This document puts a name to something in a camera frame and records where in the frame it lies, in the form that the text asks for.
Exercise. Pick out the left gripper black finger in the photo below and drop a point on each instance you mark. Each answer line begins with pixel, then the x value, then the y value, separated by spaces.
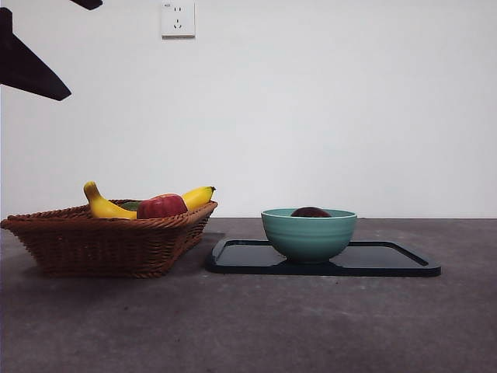
pixel 90 4
pixel 23 64

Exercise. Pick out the white wall socket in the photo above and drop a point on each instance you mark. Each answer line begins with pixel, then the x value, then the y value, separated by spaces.
pixel 178 19

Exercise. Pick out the black rectangular tray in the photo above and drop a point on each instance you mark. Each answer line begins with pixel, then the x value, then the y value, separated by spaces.
pixel 240 258

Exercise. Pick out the yellow banana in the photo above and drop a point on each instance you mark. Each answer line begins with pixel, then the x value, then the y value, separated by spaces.
pixel 101 208

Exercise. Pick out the brown wicker basket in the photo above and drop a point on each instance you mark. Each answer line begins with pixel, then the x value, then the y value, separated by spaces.
pixel 105 248

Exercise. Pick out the green fruit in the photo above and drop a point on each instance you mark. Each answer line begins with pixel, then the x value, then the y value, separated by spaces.
pixel 131 206

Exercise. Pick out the dark purple plum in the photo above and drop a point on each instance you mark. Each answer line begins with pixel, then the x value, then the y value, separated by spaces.
pixel 310 212

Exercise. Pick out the teal ribbed bowl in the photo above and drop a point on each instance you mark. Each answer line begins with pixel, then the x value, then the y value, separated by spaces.
pixel 308 241

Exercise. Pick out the red apple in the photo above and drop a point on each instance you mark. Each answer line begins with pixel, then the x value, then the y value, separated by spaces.
pixel 161 206

